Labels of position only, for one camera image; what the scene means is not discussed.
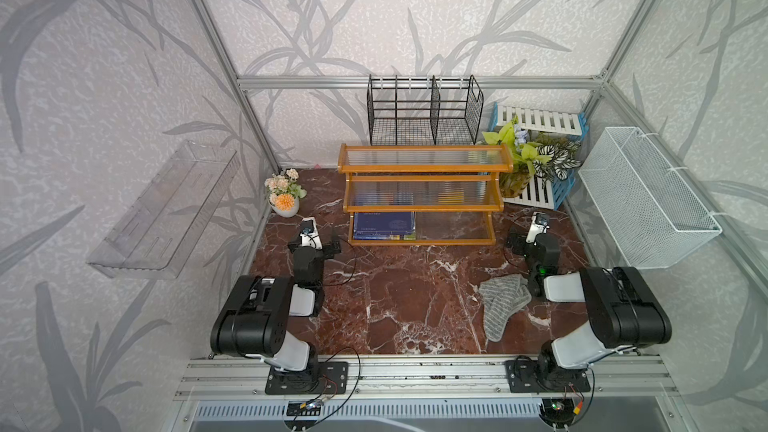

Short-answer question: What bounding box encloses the grey striped cloth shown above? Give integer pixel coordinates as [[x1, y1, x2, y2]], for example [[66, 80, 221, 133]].
[[479, 274, 532, 342]]

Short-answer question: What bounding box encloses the orange wooden three-tier bookshelf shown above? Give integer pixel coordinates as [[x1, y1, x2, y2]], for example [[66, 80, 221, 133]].
[[338, 145, 512, 246]]

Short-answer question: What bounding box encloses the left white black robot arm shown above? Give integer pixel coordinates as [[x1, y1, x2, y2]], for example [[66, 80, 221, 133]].
[[210, 233, 348, 397]]

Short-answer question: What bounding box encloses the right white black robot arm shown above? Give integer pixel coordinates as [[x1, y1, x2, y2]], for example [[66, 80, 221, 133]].
[[505, 232, 672, 394]]

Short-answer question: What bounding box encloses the white blue wooden crate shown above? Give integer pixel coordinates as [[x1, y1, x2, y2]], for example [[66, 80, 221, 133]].
[[483, 103, 588, 210]]

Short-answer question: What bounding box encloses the flower bouquet in white pot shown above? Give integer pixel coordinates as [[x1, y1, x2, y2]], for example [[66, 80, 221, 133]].
[[264, 168, 307, 218]]

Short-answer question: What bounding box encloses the green potted plant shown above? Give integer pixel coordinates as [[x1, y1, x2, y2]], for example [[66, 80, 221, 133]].
[[482, 119, 552, 198]]

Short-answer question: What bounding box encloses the black white variegated plant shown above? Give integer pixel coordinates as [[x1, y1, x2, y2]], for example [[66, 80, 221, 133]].
[[534, 134, 582, 182]]

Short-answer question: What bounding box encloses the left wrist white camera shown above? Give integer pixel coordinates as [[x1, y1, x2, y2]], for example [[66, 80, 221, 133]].
[[299, 217, 322, 250]]

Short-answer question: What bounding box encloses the wrist white camera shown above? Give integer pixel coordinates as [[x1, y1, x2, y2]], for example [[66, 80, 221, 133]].
[[299, 217, 322, 250], [526, 212, 550, 243]]

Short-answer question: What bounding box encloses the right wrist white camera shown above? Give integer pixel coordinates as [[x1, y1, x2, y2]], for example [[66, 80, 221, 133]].
[[526, 212, 550, 243]]

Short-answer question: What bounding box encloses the white wire mesh basket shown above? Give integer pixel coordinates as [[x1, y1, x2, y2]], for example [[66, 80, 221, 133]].
[[579, 126, 722, 270]]

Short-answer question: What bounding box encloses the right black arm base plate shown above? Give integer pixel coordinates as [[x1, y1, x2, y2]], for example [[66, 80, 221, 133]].
[[504, 356, 591, 393]]

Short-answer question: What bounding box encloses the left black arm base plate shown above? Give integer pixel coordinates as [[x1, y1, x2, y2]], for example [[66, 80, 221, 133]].
[[264, 361, 349, 396]]

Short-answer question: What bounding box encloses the clear acrylic wall shelf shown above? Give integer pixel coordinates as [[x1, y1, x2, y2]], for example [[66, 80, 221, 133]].
[[86, 140, 241, 280]]

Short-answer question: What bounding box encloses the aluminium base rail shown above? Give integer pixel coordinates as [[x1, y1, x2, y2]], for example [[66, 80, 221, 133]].
[[173, 354, 681, 401]]

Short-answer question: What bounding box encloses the black wire mesh organizer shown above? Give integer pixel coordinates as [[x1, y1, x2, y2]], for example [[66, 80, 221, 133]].
[[366, 76, 485, 146]]

